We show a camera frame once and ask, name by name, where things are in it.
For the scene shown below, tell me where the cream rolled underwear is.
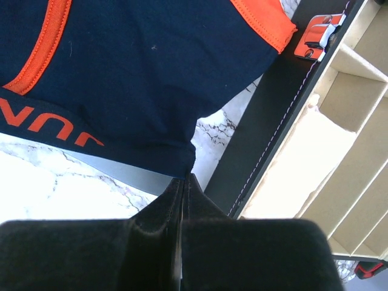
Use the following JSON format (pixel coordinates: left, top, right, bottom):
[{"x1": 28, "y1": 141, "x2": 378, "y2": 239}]
[{"x1": 241, "y1": 94, "x2": 356, "y2": 219}]

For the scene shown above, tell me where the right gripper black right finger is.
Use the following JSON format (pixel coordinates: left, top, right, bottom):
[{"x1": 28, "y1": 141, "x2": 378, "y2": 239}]
[{"x1": 181, "y1": 175, "x2": 343, "y2": 290}]

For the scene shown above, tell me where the navy orange underwear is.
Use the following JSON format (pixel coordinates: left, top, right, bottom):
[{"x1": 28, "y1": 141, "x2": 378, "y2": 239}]
[{"x1": 1, "y1": 1, "x2": 296, "y2": 178}]

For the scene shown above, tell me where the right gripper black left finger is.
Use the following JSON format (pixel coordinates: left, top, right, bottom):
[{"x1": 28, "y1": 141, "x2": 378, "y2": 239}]
[{"x1": 1, "y1": 179, "x2": 182, "y2": 290}]

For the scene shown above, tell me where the black compartment organizer box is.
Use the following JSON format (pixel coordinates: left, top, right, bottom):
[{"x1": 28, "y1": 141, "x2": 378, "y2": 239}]
[{"x1": 205, "y1": 1, "x2": 387, "y2": 260}]

